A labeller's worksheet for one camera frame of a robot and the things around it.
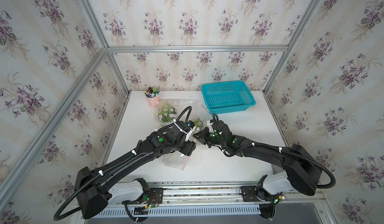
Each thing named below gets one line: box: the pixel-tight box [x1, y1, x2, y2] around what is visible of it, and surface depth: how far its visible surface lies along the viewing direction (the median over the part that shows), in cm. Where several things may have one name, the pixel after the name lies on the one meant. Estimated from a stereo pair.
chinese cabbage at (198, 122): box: [194, 117, 204, 128], surface depth 92 cm
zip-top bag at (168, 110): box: [154, 99, 200, 124], surface depth 103 cm
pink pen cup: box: [146, 92, 161, 108], surface depth 107 cm
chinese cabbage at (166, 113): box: [158, 104, 177, 122], surface depth 97 cm
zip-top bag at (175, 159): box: [159, 150, 191, 171], surface depth 74 cm
